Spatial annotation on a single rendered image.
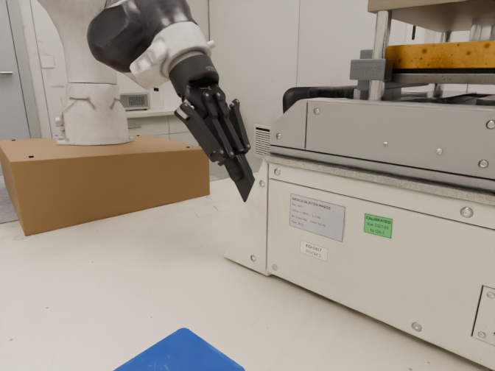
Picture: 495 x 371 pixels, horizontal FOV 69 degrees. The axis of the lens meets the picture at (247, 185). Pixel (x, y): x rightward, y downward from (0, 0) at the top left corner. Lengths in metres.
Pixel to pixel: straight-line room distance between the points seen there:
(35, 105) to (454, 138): 3.07
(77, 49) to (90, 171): 0.30
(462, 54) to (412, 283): 0.23
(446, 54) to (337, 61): 2.16
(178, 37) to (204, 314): 0.40
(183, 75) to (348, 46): 2.02
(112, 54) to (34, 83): 2.63
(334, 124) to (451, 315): 0.23
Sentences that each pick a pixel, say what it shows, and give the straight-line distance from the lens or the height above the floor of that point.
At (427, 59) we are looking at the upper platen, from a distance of 0.44.
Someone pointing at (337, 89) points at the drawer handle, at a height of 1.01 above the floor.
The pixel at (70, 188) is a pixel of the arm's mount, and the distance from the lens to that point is 0.75.
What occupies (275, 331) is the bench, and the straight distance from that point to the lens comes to 0.44.
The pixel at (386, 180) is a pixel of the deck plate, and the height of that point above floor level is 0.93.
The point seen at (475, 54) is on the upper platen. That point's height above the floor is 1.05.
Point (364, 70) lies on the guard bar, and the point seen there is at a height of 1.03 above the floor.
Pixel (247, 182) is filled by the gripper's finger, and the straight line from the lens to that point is 0.56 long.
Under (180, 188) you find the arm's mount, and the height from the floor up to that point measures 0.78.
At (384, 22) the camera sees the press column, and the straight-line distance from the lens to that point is 0.43.
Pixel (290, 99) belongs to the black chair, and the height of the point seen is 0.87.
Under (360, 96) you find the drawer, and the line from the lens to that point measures 0.50.
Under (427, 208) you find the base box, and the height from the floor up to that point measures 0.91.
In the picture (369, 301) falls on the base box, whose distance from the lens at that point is 0.45.
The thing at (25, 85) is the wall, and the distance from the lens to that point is 3.23.
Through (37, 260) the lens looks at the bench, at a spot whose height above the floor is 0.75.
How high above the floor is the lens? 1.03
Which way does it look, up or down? 17 degrees down
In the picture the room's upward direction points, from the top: straight up
